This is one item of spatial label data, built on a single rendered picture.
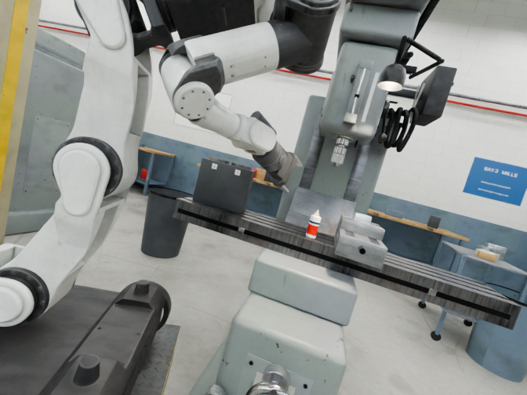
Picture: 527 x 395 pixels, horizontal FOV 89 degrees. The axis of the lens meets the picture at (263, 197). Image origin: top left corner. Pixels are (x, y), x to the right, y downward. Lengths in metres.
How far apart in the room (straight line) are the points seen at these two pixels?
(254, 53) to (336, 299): 0.72
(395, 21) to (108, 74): 0.87
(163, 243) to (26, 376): 2.08
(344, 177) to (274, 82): 4.44
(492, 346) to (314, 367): 2.39
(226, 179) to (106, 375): 0.74
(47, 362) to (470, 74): 6.10
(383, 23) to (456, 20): 5.24
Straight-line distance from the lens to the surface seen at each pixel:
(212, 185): 1.14
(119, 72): 0.69
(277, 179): 0.88
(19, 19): 2.06
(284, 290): 0.92
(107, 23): 0.72
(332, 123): 1.03
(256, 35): 0.58
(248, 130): 0.68
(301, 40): 0.61
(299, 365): 0.82
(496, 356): 3.10
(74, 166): 0.69
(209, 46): 0.56
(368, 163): 1.48
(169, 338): 1.20
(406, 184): 5.48
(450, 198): 5.71
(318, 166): 1.46
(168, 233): 2.76
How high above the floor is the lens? 1.12
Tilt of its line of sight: 6 degrees down
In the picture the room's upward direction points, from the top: 15 degrees clockwise
